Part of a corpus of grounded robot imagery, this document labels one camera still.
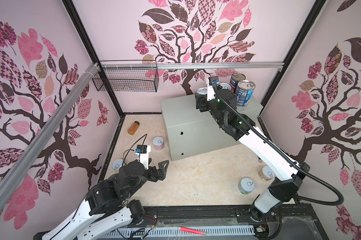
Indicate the orange label can right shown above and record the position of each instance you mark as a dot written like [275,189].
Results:
[266,174]

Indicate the orange spice jar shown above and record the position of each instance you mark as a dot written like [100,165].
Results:
[133,128]

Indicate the teal can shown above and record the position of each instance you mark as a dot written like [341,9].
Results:
[246,186]
[201,92]

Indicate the white slotted cable duct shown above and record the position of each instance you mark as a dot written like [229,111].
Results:
[178,232]

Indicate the pink can near cabinet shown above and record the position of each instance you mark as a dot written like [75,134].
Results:
[159,143]

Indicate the black wire basket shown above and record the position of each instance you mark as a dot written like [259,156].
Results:
[127,76]

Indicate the aluminium rail back wall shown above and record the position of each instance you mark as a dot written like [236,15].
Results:
[186,66]

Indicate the aluminium rail wall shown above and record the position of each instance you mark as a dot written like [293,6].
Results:
[186,66]
[13,178]

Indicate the blue label tall can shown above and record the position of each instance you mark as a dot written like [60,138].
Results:
[244,90]

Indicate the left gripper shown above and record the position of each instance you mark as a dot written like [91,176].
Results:
[162,171]

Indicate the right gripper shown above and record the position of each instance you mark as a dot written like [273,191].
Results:
[201,102]

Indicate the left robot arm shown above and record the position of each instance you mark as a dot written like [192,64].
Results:
[108,205]

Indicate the grey metal cabinet box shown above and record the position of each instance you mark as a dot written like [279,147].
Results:
[189,131]

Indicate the la sicilia tomato can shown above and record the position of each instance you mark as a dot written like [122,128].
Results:
[235,79]

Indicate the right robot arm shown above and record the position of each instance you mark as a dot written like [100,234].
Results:
[289,174]

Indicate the black mounting rail base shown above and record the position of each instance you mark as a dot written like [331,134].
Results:
[287,222]

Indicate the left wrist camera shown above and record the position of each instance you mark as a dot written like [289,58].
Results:
[142,151]

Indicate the pink marker pen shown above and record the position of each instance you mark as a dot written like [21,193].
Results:
[192,231]

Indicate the yellow label can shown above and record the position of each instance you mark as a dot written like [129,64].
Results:
[117,164]

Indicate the aluminium rail left wall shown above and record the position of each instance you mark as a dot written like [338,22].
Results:
[13,178]

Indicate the pink can white lid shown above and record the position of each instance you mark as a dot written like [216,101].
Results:
[225,86]

